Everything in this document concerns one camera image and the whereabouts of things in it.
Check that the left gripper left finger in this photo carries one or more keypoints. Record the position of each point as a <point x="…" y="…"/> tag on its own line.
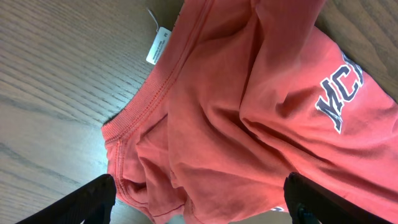
<point x="90" y="204"/>

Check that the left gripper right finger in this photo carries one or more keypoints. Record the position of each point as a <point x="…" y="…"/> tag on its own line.
<point x="310" y="203"/>

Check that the red orange t-shirt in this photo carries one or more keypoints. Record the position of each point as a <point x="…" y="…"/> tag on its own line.
<point x="244" y="93"/>

